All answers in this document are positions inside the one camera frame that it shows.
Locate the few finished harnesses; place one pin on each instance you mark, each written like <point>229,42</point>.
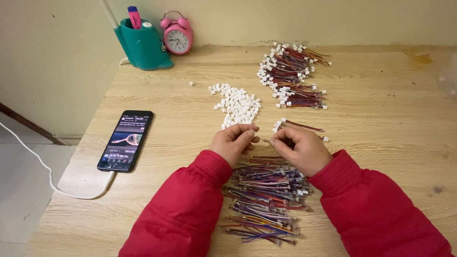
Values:
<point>296,125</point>

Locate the pile of white plastic connectors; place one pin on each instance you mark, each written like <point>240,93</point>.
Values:
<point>237,105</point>

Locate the black smartphone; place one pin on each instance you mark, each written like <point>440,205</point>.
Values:
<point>125,140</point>

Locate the large heap of finished harnesses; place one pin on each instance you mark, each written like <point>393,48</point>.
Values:
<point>285,64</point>

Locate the teal pen holder desk lamp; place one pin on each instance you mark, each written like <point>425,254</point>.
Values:
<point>141,44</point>

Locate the small bunch of finished harnesses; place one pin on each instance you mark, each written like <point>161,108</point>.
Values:
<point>300,97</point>

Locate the dark wooden floor strip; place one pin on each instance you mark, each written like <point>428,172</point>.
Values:
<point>28,123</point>

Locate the person's left hand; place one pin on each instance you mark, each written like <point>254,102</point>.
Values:
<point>228,144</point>

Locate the pink highlighter marker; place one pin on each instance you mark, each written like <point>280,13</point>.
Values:
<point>134,17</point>

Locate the person's right hand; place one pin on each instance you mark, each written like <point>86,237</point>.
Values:
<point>303,151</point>

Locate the pink twin-bell alarm clock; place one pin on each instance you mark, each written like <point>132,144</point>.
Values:
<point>176,34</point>

